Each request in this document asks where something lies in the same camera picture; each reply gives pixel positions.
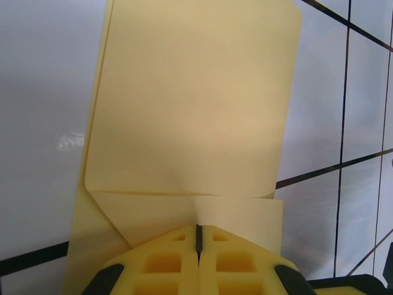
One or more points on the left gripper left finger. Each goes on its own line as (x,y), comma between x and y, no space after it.
(159,267)

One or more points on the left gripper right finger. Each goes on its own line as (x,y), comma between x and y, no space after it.
(239,267)

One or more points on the yellow square paper sheet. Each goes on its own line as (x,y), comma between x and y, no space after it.
(190,107)

